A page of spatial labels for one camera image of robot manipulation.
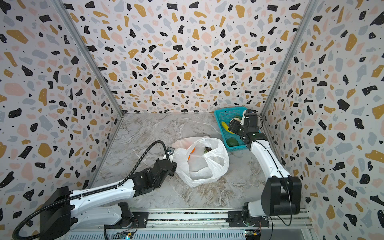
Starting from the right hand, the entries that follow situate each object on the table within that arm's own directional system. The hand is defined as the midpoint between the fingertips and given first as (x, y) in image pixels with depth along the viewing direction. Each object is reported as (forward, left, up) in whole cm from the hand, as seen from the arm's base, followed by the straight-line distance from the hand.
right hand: (231, 121), depth 84 cm
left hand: (-18, +32, -8) cm, 37 cm away
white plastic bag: (-12, +17, -25) cm, 33 cm away
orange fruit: (-10, +22, -17) cm, 30 cm away
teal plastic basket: (+30, -3, -27) cm, 41 cm away
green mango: (-1, -3, -20) cm, 20 cm away
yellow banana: (+14, -1, -22) cm, 26 cm away
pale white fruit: (0, -3, +2) cm, 3 cm away
